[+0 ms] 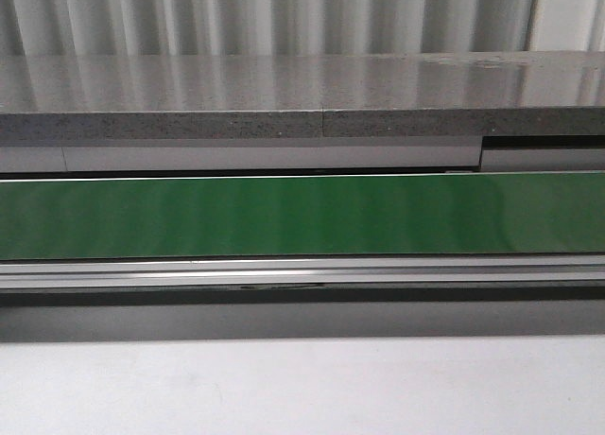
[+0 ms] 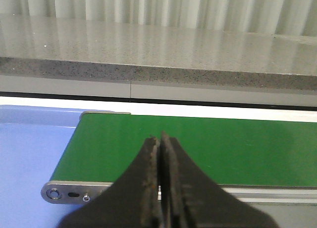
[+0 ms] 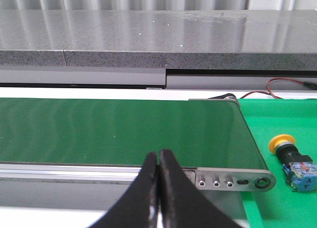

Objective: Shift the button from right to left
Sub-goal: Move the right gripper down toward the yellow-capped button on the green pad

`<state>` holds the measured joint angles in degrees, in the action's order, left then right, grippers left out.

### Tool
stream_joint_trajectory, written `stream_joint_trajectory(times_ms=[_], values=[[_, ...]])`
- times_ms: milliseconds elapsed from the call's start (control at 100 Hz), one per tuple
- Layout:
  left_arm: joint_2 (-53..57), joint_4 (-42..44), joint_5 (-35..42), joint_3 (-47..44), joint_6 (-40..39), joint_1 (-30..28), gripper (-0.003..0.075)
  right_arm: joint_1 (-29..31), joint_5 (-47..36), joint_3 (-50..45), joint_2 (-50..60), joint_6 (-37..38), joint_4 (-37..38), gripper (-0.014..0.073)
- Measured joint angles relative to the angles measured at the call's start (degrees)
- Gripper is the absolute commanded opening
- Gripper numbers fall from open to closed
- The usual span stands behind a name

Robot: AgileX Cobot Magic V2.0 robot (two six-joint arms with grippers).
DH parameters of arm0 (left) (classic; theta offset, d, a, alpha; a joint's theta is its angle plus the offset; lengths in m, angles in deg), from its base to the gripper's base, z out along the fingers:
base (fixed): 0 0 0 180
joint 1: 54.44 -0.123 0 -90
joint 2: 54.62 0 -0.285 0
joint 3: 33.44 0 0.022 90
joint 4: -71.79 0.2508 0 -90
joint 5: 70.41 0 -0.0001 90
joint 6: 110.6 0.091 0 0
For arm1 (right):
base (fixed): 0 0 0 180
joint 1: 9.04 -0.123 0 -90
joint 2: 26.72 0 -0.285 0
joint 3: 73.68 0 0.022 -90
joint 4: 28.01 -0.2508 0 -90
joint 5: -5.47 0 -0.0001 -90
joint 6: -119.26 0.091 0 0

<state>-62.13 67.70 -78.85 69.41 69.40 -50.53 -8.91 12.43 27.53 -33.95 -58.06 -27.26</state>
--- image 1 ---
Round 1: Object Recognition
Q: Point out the grey corrugated curtain backdrop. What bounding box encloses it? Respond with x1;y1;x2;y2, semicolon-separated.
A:
1;0;604;56

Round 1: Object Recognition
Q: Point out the aluminium conveyor front rail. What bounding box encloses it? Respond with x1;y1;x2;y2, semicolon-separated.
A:
1;254;604;291

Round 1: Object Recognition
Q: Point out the grey speckled stone counter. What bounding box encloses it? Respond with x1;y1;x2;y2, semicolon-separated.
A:
1;52;604;142

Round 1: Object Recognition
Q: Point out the green conveyor belt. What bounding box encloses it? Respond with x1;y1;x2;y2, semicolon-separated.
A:
1;172;604;260

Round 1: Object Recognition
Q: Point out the grey cabinet panel under counter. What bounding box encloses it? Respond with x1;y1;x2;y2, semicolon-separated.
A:
1;135;604;173

